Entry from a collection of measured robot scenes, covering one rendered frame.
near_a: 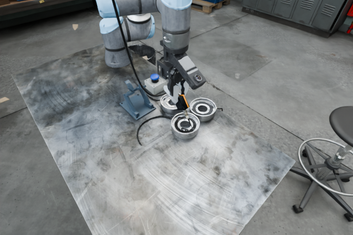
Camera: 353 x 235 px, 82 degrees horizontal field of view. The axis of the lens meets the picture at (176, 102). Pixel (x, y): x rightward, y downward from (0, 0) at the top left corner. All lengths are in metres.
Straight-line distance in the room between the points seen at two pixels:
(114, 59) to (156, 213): 0.79
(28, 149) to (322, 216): 2.18
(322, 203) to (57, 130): 1.63
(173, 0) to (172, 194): 0.52
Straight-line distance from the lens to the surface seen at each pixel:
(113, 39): 1.09
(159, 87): 0.92
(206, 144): 0.75
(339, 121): 1.35
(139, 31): 1.09
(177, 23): 0.54
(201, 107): 0.85
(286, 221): 1.62
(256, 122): 2.01
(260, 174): 0.73
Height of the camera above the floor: 1.40
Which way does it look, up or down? 43 degrees down
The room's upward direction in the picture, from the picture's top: straight up
